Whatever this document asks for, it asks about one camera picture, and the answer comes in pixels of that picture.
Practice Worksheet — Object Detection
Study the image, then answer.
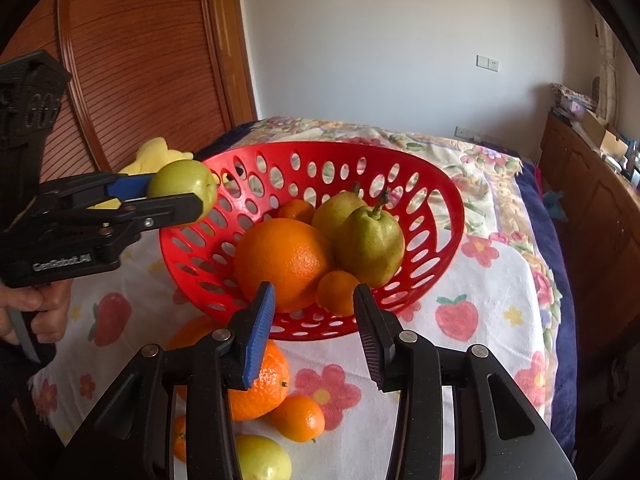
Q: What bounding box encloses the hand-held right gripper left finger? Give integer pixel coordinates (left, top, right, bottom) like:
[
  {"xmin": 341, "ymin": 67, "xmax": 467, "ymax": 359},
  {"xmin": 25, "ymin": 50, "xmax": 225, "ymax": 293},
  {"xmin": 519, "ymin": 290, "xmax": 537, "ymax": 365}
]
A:
[{"xmin": 65, "ymin": 281, "xmax": 277, "ymax": 480}]

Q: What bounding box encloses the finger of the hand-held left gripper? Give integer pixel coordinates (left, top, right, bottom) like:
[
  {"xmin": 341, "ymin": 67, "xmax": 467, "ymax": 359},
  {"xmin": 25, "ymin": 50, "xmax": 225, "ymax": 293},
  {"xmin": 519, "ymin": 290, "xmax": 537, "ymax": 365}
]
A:
[
  {"xmin": 42, "ymin": 171, "xmax": 157, "ymax": 209},
  {"xmin": 100, "ymin": 191, "xmax": 206, "ymax": 236}
]

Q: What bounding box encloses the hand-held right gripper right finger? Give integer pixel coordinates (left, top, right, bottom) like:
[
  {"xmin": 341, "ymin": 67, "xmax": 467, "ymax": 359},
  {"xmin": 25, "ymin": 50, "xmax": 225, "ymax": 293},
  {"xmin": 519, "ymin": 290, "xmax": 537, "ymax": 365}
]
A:
[{"xmin": 352, "ymin": 284, "xmax": 578, "ymax": 480}]

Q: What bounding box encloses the small green apple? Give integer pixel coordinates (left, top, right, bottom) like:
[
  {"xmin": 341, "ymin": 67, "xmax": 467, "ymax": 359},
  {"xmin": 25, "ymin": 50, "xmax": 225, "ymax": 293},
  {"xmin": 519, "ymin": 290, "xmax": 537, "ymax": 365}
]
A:
[
  {"xmin": 147, "ymin": 159, "xmax": 219, "ymax": 223},
  {"xmin": 234, "ymin": 434, "xmax": 292, "ymax": 480}
]

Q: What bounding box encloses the large orange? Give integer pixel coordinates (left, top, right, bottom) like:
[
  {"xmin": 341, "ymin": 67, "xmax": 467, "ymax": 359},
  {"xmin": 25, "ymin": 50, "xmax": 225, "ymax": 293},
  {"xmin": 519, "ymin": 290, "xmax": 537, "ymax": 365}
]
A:
[
  {"xmin": 233, "ymin": 221, "xmax": 336, "ymax": 313},
  {"xmin": 167, "ymin": 314, "xmax": 292, "ymax": 422}
]

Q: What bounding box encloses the small tangerine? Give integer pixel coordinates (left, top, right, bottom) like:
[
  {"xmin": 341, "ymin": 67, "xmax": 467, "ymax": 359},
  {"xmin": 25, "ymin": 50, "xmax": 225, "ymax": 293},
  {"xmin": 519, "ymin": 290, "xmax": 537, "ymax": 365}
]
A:
[
  {"xmin": 270, "ymin": 395, "xmax": 326, "ymax": 443},
  {"xmin": 316, "ymin": 270, "xmax": 361, "ymax": 317},
  {"xmin": 276, "ymin": 198, "xmax": 317, "ymax": 225},
  {"xmin": 172, "ymin": 415, "xmax": 187, "ymax": 462}
]

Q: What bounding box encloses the green pear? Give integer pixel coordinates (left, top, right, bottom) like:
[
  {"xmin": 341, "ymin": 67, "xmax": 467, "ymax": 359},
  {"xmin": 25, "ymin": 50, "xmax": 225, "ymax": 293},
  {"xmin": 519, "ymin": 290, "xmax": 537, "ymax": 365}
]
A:
[
  {"xmin": 335, "ymin": 189, "xmax": 406, "ymax": 288},
  {"xmin": 312, "ymin": 182, "xmax": 368, "ymax": 241}
]

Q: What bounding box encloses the red perforated plastic basket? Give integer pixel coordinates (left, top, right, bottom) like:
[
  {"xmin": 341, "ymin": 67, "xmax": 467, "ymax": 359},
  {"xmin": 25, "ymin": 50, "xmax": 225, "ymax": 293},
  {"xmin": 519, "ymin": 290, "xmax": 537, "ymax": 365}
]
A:
[{"xmin": 159, "ymin": 141, "xmax": 466, "ymax": 342}]

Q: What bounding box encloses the person's left hand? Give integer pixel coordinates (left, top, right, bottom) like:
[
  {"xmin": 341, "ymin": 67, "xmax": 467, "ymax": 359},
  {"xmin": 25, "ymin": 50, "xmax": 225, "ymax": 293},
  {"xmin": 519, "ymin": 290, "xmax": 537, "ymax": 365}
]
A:
[{"xmin": 0, "ymin": 279, "xmax": 73, "ymax": 346}]

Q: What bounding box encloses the yellow plush toy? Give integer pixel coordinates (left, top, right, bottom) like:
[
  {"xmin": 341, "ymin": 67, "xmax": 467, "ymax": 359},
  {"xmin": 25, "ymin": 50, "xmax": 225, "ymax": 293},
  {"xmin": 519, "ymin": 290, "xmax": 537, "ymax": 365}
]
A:
[{"xmin": 90, "ymin": 137, "xmax": 236, "ymax": 210}]

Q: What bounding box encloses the brown wooden wardrobe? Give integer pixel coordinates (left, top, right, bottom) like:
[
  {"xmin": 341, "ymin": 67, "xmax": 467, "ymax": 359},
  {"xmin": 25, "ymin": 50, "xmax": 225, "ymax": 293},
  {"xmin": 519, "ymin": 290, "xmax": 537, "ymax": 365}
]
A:
[{"xmin": 10, "ymin": 0, "xmax": 258, "ymax": 196}]

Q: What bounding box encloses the white strawberry print cloth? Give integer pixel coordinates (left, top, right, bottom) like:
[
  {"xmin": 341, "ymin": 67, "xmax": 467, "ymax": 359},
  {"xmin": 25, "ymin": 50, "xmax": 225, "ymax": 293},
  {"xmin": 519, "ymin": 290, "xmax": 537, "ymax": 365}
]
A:
[{"xmin": 30, "ymin": 232, "xmax": 553, "ymax": 480}]

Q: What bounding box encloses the floral quilt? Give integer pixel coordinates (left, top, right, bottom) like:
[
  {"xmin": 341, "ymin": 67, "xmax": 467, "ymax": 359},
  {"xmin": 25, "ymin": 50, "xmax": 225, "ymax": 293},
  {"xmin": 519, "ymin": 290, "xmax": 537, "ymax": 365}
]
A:
[{"xmin": 192, "ymin": 116, "xmax": 563, "ymax": 426}]

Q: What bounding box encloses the teal cloth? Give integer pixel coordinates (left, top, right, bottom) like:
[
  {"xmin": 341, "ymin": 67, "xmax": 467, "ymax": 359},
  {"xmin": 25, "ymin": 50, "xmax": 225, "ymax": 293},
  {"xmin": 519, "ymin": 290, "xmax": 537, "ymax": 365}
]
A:
[{"xmin": 545, "ymin": 191, "xmax": 568, "ymax": 221}]

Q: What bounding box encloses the wooden sideboard cabinet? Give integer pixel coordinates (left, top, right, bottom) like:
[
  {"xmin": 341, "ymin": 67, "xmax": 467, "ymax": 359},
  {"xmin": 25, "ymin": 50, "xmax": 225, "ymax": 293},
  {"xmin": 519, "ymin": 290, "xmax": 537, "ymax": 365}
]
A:
[{"xmin": 537, "ymin": 112, "xmax": 640, "ymax": 361}]

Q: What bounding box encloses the open cardboard box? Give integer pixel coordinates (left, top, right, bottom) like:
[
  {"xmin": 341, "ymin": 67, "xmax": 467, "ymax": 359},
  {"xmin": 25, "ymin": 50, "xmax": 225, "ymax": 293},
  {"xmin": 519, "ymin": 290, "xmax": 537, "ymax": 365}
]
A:
[{"xmin": 582, "ymin": 110, "xmax": 628, "ymax": 158}]

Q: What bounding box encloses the stack of patterned boxes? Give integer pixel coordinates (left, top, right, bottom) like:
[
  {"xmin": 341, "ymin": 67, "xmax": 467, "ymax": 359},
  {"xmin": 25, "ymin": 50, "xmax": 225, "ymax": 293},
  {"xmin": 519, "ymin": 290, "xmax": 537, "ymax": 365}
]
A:
[{"xmin": 550, "ymin": 82, "xmax": 598, "ymax": 123}]

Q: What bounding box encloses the patterned curtain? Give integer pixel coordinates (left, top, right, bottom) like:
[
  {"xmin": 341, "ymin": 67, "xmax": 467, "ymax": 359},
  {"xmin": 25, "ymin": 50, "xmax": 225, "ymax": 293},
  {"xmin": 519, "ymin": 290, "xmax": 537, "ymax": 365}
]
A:
[{"xmin": 592, "ymin": 10, "xmax": 621, "ymax": 121}]

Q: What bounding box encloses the white wall socket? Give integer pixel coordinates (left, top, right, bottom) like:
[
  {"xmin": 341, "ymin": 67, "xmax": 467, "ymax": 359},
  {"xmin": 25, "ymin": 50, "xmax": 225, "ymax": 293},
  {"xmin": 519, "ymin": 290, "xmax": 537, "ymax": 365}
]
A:
[{"xmin": 454, "ymin": 126, "xmax": 501, "ymax": 143}]

